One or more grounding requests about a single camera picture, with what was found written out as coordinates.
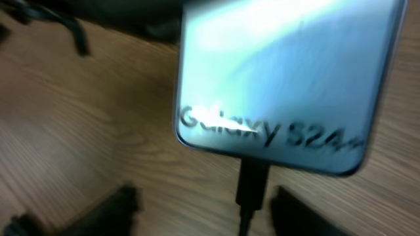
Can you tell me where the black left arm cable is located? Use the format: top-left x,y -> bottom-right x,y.
0,0 -> 91,57

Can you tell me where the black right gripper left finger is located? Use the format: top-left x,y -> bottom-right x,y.
3,185 -> 140,236

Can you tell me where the Galaxy S24 smartphone blue screen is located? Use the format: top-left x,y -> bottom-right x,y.
173,0 -> 408,176

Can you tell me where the black USB-C charging cable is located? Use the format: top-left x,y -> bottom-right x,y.
234,156 -> 272,236

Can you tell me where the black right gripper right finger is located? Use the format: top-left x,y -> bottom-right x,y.
270,186 -> 349,236

